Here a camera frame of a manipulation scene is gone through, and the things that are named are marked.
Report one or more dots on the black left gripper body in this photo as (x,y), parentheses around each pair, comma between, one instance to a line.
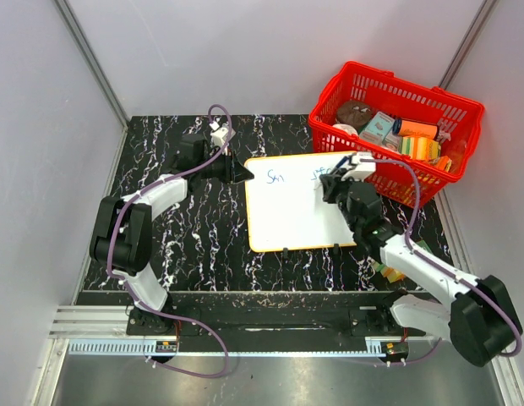
(220,168)

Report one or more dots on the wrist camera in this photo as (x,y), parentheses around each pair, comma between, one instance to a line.
(220,134)
(358,166)

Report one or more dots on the white round lid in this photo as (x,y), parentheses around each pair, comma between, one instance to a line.
(348,129)

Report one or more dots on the red plastic shopping basket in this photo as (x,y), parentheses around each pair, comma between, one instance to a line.
(459,120)

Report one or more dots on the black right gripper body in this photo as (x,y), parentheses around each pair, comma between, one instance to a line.
(341,191)

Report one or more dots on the orange blue can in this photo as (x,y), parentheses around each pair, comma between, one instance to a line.
(408,128)

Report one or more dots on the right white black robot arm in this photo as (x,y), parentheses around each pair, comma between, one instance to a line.
(475,315)

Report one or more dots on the white slotted cable duct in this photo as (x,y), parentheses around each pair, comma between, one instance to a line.
(250,346)

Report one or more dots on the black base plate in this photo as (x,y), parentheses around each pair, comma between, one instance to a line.
(354,313)

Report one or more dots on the small orange box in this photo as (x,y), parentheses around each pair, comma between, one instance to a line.
(442,163)

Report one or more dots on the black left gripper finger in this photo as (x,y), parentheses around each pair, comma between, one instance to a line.
(234,165)
(241,175)

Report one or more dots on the yellow green sponge pack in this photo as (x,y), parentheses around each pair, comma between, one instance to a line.
(420,148)

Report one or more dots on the brown round package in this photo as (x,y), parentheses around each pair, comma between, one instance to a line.
(354,113)

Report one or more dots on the orange sponge package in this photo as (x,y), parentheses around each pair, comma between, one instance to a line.
(393,272)

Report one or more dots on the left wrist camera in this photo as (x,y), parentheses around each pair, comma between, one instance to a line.
(220,134)

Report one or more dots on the white blue whiteboard marker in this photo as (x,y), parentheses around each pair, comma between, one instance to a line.
(332,170)

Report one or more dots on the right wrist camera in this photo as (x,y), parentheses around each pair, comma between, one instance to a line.
(358,166)

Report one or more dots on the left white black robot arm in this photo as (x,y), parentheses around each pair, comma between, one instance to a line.
(121,238)

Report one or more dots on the yellow framed whiteboard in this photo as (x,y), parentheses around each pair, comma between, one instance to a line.
(285,208)

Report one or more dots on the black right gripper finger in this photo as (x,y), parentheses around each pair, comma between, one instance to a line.
(330,178)
(329,191)

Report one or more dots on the teal white box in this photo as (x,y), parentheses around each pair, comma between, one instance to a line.
(377,128)

